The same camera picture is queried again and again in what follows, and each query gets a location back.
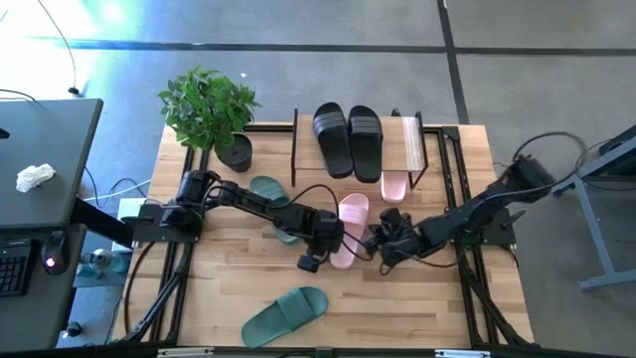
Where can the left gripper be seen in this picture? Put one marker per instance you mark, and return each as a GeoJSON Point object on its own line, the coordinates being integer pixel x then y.
{"type": "Point", "coordinates": [328, 231]}

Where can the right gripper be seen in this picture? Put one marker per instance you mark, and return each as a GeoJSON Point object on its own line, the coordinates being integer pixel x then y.
{"type": "Point", "coordinates": [402, 246]}

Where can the pink rubber slide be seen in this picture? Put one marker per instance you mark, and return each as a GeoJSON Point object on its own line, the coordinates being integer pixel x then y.
{"type": "Point", "coordinates": [394, 189]}
{"type": "Point", "coordinates": [354, 211]}

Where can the green rubber slide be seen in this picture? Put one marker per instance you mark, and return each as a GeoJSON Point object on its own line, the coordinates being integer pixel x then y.
{"type": "Point", "coordinates": [283, 318]}
{"type": "Point", "coordinates": [268, 188]}

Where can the black rubber slide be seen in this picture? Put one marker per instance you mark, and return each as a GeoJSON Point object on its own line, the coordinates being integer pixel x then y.
{"type": "Point", "coordinates": [333, 144]}
{"type": "Point", "coordinates": [365, 149]}

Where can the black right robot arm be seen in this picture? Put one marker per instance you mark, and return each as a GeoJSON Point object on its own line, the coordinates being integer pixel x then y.
{"type": "Point", "coordinates": [477, 211]}

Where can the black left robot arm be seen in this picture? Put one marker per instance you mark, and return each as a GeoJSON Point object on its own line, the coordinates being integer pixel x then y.
{"type": "Point", "coordinates": [258, 204]}

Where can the green plant in black pot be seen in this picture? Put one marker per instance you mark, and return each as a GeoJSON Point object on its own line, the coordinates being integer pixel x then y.
{"type": "Point", "coordinates": [208, 107]}

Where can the white box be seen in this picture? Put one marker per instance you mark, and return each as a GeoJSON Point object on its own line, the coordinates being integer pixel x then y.
{"type": "Point", "coordinates": [126, 209]}

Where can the clear teal bottle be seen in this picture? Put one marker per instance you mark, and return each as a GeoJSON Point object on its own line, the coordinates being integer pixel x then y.
{"type": "Point", "coordinates": [102, 261]}

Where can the black plug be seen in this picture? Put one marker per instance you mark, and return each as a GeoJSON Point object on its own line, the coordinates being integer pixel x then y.
{"type": "Point", "coordinates": [73, 329]}

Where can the black computer mouse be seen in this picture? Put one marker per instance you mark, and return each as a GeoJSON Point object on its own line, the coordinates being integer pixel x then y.
{"type": "Point", "coordinates": [54, 253]}

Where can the dark grey desk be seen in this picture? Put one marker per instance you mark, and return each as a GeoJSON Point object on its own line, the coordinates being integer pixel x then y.
{"type": "Point", "coordinates": [49, 139]}

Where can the crumpled white tissue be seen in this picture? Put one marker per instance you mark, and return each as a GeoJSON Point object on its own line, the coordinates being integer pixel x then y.
{"type": "Point", "coordinates": [35, 176]}

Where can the black keyboard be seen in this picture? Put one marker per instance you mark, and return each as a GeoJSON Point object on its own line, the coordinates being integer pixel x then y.
{"type": "Point", "coordinates": [12, 268]}

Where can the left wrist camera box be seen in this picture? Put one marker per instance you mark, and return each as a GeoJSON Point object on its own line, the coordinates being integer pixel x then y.
{"type": "Point", "coordinates": [308, 263]}

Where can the wooden shelf black metal frame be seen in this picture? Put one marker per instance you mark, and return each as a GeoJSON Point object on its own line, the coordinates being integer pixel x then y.
{"type": "Point", "coordinates": [397, 144]}

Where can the silver metal bracket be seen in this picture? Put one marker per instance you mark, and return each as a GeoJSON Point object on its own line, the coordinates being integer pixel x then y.
{"type": "Point", "coordinates": [462, 353]}
{"type": "Point", "coordinates": [184, 352]}

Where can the grey desk frame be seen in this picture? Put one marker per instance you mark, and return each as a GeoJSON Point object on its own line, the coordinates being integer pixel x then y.
{"type": "Point", "coordinates": [593, 238]}

